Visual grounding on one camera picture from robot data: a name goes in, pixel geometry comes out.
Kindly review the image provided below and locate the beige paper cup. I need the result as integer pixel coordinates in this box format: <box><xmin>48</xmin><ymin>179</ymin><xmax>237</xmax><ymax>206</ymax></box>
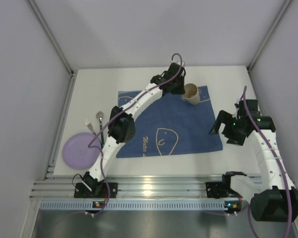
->
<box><xmin>182</xmin><ymin>83</ymin><xmax>200</xmax><ymax>105</ymax></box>

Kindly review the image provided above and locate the blue fish placemat cloth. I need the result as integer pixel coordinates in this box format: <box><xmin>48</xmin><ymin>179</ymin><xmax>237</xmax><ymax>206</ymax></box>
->
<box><xmin>116</xmin><ymin>86</ymin><xmax>223</xmax><ymax>158</ymax></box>

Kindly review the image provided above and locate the spoon with teal handle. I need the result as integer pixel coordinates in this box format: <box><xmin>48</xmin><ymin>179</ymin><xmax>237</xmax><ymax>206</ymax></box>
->
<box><xmin>96</xmin><ymin>111</ymin><xmax>105</xmax><ymax>147</ymax></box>

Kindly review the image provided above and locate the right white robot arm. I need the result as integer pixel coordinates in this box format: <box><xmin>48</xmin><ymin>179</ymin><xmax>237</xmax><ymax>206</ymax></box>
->
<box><xmin>208</xmin><ymin>99</ymin><xmax>298</xmax><ymax>222</ymax></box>

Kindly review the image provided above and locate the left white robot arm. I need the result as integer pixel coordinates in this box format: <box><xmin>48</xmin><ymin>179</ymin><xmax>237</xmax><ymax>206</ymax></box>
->
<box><xmin>81</xmin><ymin>61</ymin><xmax>186</xmax><ymax>195</ymax></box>

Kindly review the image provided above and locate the purple plate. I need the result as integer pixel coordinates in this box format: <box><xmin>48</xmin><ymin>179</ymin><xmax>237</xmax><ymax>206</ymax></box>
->
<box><xmin>62</xmin><ymin>132</ymin><xmax>100</xmax><ymax>170</ymax></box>

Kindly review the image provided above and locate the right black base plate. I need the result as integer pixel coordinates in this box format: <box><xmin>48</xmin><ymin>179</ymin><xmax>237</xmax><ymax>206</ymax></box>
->
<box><xmin>205</xmin><ymin>182</ymin><xmax>237</xmax><ymax>199</ymax></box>

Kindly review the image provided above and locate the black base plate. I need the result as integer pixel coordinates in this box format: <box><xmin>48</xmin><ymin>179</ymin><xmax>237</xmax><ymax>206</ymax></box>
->
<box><xmin>205</xmin><ymin>182</ymin><xmax>237</xmax><ymax>199</ymax></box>
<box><xmin>74</xmin><ymin>182</ymin><xmax>118</xmax><ymax>198</ymax></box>

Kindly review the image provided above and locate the fork with teal handle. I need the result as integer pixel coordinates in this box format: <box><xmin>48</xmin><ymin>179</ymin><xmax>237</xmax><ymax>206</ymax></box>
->
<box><xmin>84</xmin><ymin>119</ymin><xmax>96</xmax><ymax>135</ymax></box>

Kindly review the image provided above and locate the perforated cable tray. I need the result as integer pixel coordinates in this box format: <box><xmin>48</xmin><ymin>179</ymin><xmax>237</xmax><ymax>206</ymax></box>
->
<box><xmin>40</xmin><ymin>199</ymin><xmax>241</xmax><ymax>212</ymax></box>

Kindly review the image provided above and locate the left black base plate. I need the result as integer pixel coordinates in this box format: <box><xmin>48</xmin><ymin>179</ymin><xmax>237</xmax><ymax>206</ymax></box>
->
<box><xmin>74</xmin><ymin>182</ymin><xmax>118</xmax><ymax>198</ymax></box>

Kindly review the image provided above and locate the aluminium mounting rail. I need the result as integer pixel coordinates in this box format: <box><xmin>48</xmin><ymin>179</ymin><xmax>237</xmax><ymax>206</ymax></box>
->
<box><xmin>31</xmin><ymin>175</ymin><xmax>298</xmax><ymax>199</ymax></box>

